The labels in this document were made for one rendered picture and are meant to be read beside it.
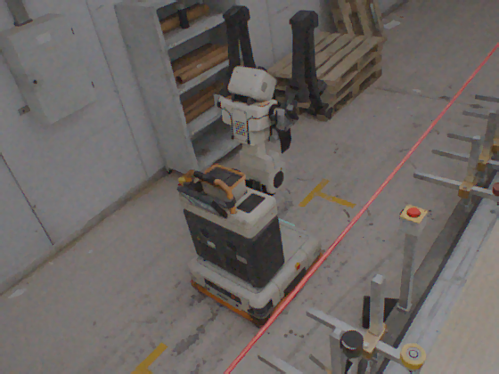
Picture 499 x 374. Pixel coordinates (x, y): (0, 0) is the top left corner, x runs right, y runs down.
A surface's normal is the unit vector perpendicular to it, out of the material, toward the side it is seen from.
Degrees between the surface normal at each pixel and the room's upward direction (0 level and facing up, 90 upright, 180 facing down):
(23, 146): 90
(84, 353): 0
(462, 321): 0
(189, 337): 0
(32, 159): 90
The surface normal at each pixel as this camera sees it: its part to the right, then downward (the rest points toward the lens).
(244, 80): -0.56, -0.13
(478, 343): -0.15, -0.79
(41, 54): 0.77, 0.29
